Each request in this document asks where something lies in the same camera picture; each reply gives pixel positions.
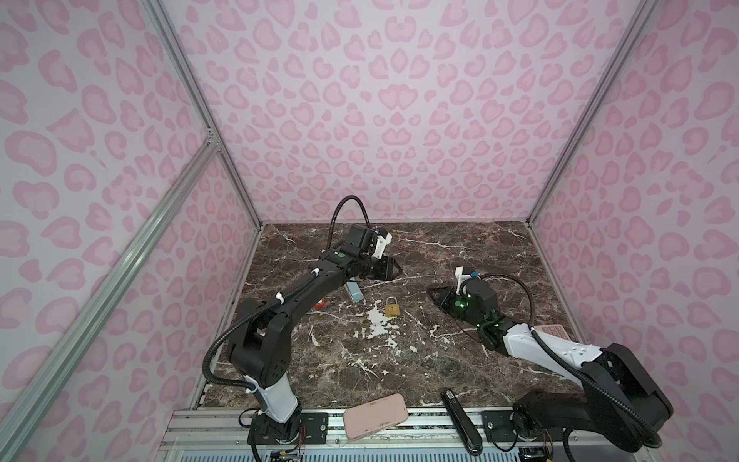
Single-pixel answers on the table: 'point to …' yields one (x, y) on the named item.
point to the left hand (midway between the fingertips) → (399, 266)
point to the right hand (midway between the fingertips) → (427, 289)
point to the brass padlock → (392, 310)
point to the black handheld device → (462, 423)
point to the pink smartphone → (374, 415)
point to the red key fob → (320, 303)
